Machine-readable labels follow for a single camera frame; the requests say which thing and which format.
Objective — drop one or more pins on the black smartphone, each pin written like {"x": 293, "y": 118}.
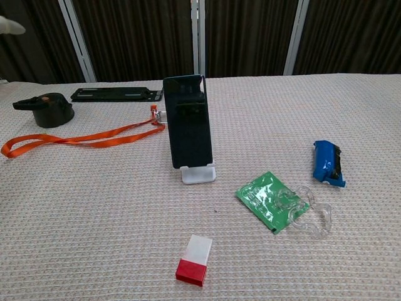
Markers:
{"x": 188, "y": 125}

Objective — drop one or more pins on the white phone stand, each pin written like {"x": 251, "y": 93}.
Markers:
{"x": 200, "y": 175}

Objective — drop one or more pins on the black bracket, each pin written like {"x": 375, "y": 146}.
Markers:
{"x": 109, "y": 94}

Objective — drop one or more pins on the clear badge holder with clip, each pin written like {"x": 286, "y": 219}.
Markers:
{"x": 160, "y": 116}

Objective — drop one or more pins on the green foil packet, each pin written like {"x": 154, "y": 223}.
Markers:
{"x": 263, "y": 200}

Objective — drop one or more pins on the beige woven tablecloth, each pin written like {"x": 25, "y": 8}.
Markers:
{"x": 282, "y": 125}

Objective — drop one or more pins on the red and white box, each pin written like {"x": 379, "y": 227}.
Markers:
{"x": 195, "y": 257}

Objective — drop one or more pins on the blue wrapped packet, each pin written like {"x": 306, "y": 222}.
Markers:
{"x": 324, "y": 160}

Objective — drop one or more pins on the dark pleated curtain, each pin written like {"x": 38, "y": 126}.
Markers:
{"x": 141, "y": 37}

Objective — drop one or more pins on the clear plastic clip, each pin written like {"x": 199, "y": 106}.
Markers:
{"x": 324, "y": 216}

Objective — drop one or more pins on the white metal frame post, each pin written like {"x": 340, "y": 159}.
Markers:
{"x": 80, "y": 44}
{"x": 296, "y": 37}
{"x": 198, "y": 40}

